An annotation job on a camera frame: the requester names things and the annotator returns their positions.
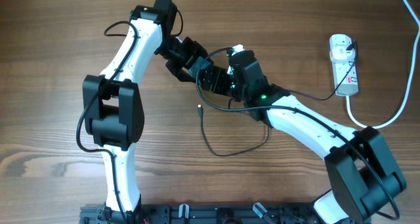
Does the cyan screen smartphone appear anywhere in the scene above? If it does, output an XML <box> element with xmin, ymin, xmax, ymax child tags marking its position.
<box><xmin>188</xmin><ymin>56</ymin><xmax>213</xmax><ymax>78</ymax></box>

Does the black usb charging cable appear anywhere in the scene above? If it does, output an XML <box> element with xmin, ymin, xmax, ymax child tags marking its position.
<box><xmin>197</xmin><ymin>39</ymin><xmax>359</xmax><ymax>158</ymax></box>

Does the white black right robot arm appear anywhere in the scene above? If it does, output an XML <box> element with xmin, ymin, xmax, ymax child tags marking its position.
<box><xmin>191</xmin><ymin>48</ymin><xmax>407</xmax><ymax>223</ymax></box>

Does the white usb charger plug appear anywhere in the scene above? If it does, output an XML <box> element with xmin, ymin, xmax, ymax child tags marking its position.
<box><xmin>329</xmin><ymin>45</ymin><xmax>356</xmax><ymax>64</ymax></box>

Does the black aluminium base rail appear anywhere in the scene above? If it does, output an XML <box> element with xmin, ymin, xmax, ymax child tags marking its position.
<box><xmin>79</xmin><ymin>202</ymin><xmax>316</xmax><ymax>224</ymax></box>

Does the white power strip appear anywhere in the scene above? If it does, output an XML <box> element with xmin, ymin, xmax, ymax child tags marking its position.
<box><xmin>329</xmin><ymin>34</ymin><xmax>358</xmax><ymax>97</ymax></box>

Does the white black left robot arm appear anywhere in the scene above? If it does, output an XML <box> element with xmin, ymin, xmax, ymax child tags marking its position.
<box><xmin>76</xmin><ymin>0</ymin><xmax>213</xmax><ymax>223</ymax></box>

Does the white power strip cord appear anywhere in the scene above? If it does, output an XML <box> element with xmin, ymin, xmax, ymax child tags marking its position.
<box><xmin>345</xmin><ymin>0</ymin><xmax>420</xmax><ymax>130</ymax></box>

